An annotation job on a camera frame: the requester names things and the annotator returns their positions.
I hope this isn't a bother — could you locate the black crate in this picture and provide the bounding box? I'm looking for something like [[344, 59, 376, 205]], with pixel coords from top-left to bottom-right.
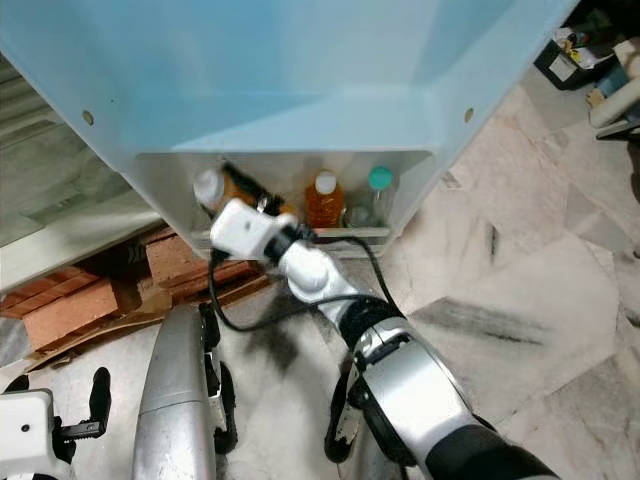
[[534, 28, 613, 92]]

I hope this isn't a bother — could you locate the amber drink bottle white cap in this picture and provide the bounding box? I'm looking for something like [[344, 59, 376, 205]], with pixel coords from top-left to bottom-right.
[[193, 165, 243, 217]]

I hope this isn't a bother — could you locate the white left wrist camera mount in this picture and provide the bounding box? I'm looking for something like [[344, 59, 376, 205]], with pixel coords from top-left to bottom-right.
[[0, 389, 59, 477]]

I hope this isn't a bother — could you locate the red brick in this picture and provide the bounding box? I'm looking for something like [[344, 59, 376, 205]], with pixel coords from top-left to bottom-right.
[[144, 234, 223, 297], [0, 274, 63, 312], [21, 280, 133, 352]]

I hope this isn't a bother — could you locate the white plastic pipe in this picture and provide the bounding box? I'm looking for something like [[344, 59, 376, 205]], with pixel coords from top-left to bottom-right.
[[588, 74, 640, 130]]

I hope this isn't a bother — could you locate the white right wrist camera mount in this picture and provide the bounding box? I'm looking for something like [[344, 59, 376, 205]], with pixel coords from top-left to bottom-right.
[[209, 197, 297, 264]]

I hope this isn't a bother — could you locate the white fridge cabinet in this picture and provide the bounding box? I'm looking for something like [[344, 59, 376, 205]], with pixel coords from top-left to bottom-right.
[[0, 50, 163, 293]]

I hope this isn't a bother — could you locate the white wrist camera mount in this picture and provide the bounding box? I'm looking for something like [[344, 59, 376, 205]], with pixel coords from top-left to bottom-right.
[[209, 197, 297, 264], [0, 389, 59, 477]]

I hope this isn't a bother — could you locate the orange drink bottle white cap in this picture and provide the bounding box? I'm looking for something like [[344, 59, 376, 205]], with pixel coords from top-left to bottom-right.
[[303, 170, 349, 232]]

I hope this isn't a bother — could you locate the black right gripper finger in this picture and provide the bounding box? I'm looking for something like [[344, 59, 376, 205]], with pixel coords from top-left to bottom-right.
[[221, 159, 268, 204]]

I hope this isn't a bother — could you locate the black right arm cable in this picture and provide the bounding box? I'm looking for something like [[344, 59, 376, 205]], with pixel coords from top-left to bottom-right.
[[207, 233, 413, 337]]

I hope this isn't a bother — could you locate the clear bottle teal cap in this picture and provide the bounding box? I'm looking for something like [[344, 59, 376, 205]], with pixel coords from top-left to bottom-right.
[[349, 165, 397, 230]]

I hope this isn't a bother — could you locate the clear glass fridge shelf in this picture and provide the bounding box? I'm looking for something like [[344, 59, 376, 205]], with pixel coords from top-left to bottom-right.
[[0, 130, 152, 247]]

